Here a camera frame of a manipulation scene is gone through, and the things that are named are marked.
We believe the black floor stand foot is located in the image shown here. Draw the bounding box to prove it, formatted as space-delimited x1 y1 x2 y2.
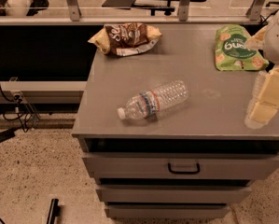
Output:
46 199 60 224

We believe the black drawer handle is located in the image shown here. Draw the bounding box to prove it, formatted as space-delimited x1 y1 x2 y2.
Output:
167 163 201 175

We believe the brown chip bag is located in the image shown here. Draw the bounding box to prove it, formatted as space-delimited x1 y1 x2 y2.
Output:
88 22 162 57

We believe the grey drawer cabinet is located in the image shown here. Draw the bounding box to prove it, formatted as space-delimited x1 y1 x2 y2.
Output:
73 24 279 218

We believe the black power cable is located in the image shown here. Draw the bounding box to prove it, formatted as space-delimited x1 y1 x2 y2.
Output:
0 16 33 133

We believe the black power adapter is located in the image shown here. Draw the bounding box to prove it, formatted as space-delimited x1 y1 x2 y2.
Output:
0 129 15 143

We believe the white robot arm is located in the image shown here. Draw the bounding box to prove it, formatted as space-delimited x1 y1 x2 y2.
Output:
244 11 279 129

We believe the green snack bag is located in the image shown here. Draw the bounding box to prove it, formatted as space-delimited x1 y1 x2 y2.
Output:
215 24 269 71

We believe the clear plastic water bottle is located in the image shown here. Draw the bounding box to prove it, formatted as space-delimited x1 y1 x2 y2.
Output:
118 80 188 119

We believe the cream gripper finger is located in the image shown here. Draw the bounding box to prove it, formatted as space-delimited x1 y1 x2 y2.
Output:
244 26 267 49
244 65 279 129

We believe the metal railing frame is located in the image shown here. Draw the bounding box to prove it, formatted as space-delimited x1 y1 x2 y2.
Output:
0 0 266 24

